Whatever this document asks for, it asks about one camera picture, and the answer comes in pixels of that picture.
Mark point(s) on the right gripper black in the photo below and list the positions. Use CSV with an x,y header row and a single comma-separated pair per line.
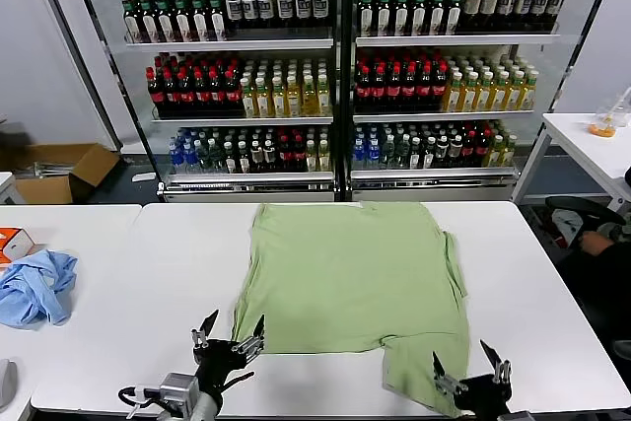
x,y
485,396

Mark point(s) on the green-capped white-label tea bottle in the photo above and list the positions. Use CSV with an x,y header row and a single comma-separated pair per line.
x,y
130,21
163,21
401,13
199,21
147,21
419,13
437,13
383,14
454,12
366,14
181,21
216,21

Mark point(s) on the white glass drinks cabinet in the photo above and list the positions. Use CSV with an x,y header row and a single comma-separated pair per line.
x,y
443,40
236,45

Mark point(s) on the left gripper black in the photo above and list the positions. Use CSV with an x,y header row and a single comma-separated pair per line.
x,y
217,359

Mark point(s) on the open cardboard box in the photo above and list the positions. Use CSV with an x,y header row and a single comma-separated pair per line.
x,y
44,189

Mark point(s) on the white low cabinet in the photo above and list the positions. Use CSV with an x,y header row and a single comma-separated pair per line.
x,y
7,189

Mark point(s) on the small dark white-label bottle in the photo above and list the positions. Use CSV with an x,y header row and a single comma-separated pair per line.
x,y
428,156
229,160
415,156
243,160

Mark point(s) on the glass beaker orange liquid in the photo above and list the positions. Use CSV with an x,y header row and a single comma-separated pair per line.
x,y
602,130

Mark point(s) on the crumpled light blue shirt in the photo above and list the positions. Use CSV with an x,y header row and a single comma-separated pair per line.
x,y
34,288

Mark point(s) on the white-capped beige-label dark bottle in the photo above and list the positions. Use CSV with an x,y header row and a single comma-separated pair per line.
x,y
489,4
471,4

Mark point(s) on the small blue water bottle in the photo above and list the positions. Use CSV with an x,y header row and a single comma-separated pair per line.
x,y
175,157
189,157
373,155
360,155

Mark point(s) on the white side table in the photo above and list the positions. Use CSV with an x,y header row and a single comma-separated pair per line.
x,y
581,145

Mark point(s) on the seated person dark clothes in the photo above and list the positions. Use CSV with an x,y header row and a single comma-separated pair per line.
x,y
601,288

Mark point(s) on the black bag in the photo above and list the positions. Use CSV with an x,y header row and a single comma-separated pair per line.
x,y
12,142

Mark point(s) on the orange and white box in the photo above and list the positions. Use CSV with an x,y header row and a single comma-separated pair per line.
x,y
15,243

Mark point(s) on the white plastic bag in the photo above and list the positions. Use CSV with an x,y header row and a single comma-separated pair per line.
x,y
564,224

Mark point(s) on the grey rounded device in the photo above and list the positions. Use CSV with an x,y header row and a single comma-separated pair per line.
x,y
7,381

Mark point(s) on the small dark beige-label bottle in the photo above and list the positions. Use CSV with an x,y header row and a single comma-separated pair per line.
x,y
269,159
454,154
256,159
441,154

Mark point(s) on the seated person hand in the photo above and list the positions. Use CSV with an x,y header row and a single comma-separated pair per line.
x,y
597,244

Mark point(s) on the white-capped grey-label dark bottle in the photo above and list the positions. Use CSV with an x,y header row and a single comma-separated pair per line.
x,y
233,9
557,3
249,9
523,4
540,3
265,8
284,8
506,4
320,6
302,7

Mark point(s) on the white strips in carton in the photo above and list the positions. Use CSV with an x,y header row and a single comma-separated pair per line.
x,y
49,169

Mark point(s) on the small red-capped cola bottle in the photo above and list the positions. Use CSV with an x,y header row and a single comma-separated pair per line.
x,y
284,157
298,157
468,152
481,152

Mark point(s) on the small yellow drink bottle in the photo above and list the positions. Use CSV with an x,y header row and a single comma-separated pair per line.
x,y
324,160
494,155
508,155
311,160

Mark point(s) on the black office chair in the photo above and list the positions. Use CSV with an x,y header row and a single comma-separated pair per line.
x,y
581,206

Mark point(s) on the small green-tinted water bottle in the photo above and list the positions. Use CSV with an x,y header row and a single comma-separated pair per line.
x,y
402,155
389,155
202,159
216,159

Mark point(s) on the white flat floor object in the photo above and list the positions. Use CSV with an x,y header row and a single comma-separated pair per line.
x,y
144,177

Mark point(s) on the light green printed t-shirt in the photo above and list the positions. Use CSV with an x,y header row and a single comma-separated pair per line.
x,y
345,283

